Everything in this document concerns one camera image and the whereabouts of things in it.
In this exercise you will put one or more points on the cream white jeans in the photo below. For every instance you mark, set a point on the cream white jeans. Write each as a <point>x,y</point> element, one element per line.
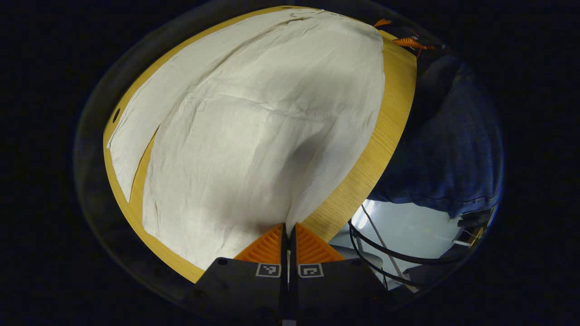
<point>253,136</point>

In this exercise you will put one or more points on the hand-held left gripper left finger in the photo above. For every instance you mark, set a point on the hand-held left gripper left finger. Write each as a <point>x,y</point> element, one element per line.
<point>244,285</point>

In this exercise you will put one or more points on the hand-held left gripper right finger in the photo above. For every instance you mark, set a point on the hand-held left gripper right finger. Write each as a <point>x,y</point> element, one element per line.
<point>331,285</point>

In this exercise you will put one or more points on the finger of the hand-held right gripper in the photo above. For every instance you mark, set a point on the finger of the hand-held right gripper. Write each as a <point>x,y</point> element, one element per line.
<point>382,22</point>
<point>411,43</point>

